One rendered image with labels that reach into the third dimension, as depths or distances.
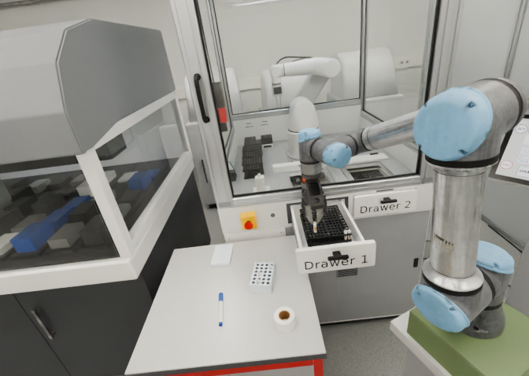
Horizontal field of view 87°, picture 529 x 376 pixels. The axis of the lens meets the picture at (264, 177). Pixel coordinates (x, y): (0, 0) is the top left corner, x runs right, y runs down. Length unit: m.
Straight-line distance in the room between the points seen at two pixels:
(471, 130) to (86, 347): 1.85
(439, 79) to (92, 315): 1.85
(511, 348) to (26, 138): 1.48
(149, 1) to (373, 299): 4.19
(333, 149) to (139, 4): 3.99
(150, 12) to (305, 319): 4.14
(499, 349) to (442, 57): 0.96
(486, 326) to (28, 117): 1.41
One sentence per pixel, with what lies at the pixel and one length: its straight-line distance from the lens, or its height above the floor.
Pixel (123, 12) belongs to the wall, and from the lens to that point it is 4.62.
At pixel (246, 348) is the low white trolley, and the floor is 0.76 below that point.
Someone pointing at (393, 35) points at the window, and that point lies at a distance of 1.25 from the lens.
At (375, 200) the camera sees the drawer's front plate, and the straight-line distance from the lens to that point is 1.40.
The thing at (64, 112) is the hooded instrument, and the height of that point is 1.50.
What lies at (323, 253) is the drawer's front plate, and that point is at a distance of 1.07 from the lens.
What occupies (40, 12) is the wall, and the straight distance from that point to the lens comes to 5.05.
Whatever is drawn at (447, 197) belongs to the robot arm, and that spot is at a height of 1.30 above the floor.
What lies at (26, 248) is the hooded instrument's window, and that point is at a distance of 1.45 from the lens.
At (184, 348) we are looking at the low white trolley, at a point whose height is 0.76.
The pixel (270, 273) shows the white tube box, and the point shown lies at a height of 0.80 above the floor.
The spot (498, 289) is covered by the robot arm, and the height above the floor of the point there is 1.03.
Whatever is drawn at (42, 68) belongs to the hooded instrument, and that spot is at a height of 1.63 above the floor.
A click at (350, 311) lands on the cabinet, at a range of 1.88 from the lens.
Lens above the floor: 1.61
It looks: 25 degrees down
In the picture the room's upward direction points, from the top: 8 degrees counter-clockwise
